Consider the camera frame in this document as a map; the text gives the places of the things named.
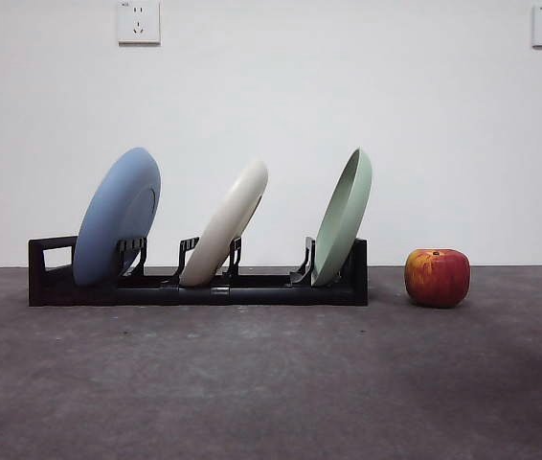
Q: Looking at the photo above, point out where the cream yellow plate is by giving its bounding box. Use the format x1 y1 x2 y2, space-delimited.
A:
180 159 270 288

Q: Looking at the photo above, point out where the red yellow apple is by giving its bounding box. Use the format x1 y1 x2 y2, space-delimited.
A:
404 247 472 309

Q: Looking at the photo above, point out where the black plate rack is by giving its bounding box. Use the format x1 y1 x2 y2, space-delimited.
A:
27 234 370 308

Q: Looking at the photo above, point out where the green plate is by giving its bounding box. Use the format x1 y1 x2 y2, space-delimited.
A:
309 147 374 288

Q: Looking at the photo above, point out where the blue plate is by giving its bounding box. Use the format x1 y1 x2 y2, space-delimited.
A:
72 146 163 288

